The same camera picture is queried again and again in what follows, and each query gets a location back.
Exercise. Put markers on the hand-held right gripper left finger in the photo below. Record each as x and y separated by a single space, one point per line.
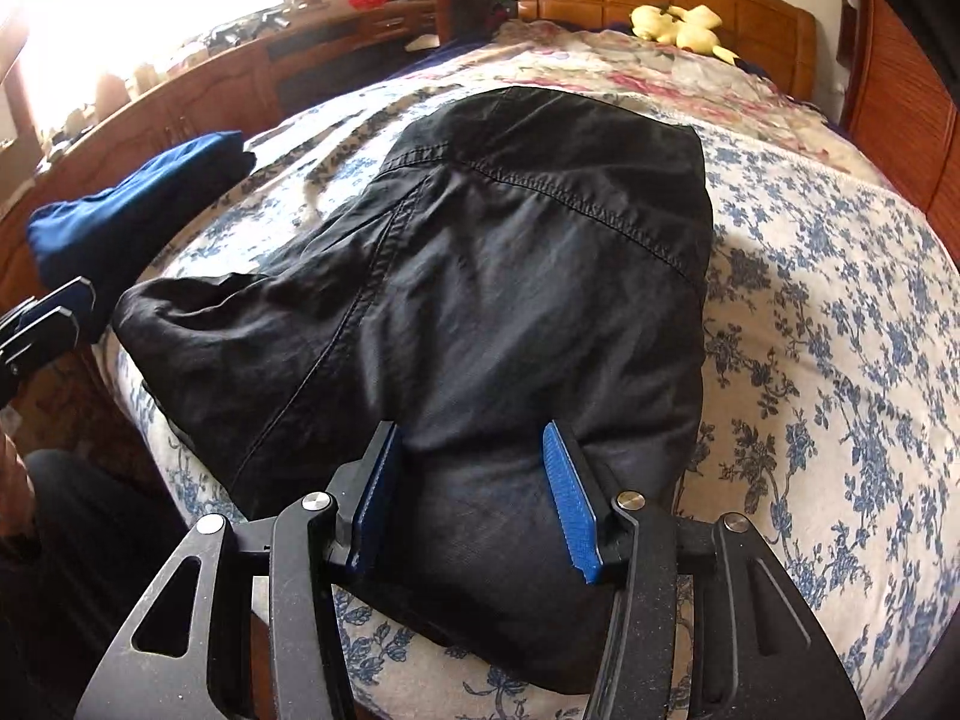
375 502

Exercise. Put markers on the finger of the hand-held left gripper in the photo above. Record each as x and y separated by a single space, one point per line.
45 341
67 298

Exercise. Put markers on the wooden desk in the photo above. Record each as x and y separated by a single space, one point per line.
187 105

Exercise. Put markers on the folded blue clothing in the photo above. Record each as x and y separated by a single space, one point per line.
127 225

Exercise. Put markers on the wooden chair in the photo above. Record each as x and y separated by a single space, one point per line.
465 4

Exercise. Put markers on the wooden slatted wardrobe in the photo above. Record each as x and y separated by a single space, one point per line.
900 90

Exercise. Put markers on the wooden bed headboard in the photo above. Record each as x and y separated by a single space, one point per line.
750 15

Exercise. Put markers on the pink floral quilt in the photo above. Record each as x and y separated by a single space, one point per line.
600 82

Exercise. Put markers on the person's leg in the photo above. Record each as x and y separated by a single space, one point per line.
82 562

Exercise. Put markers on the dark jacket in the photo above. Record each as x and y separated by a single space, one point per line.
487 300

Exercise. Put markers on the yellow plush toy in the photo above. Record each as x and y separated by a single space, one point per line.
679 28

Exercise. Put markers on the navy bed sheet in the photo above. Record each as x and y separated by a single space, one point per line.
435 51

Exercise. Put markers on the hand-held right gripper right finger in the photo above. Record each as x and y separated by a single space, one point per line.
571 502

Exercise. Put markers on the bed with floral bedspread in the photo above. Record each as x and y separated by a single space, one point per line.
825 390

